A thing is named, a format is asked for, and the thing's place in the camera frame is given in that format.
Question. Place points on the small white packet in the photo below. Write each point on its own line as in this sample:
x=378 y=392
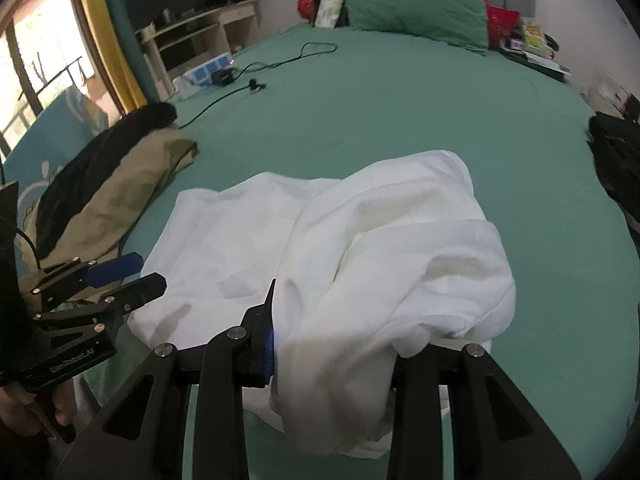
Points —
x=330 y=10

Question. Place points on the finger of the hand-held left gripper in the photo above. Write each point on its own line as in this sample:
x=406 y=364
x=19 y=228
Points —
x=112 y=269
x=145 y=287

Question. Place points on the teal curtain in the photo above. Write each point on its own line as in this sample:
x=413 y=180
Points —
x=135 y=20

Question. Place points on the white garment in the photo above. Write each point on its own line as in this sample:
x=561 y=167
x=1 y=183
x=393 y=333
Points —
x=400 y=235

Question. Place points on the person's left hand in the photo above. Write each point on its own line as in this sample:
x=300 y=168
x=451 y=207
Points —
x=62 y=405

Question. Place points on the blue and white box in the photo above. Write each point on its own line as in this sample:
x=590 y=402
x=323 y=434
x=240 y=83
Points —
x=202 y=72

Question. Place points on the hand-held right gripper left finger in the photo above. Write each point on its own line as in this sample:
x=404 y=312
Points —
x=269 y=355

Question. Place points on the green pillow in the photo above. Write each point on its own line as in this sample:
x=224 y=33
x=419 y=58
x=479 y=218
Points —
x=415 y=5

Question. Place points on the black box on desk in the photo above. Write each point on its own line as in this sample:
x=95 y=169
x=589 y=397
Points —
x=160 y=2

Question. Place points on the stack of books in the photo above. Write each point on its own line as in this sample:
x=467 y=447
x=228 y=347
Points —
x=535 y=42

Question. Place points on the black garment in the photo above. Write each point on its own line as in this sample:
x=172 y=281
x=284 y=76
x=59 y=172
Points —
x=617 y=170

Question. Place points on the window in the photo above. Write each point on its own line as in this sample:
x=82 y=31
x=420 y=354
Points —
x=40 y=60

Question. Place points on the wooden desk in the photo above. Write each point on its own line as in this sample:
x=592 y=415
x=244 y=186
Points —
x=200 y=30

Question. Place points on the green bed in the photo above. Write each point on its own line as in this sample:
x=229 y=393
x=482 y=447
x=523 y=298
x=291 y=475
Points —
x=375 y=110

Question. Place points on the yellow curtain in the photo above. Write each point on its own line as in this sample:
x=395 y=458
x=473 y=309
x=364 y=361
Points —
x=107 y=35

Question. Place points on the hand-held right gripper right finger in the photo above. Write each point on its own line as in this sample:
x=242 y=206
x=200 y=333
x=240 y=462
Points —
x=425 y=385

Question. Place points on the khaki garment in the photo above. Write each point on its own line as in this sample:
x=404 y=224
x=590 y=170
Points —
x=120 y=200

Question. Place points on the small cup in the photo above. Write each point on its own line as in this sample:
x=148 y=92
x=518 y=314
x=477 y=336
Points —
x=166 y=16

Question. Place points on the black power adapter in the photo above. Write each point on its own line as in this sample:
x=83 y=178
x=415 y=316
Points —
x=223 y=77

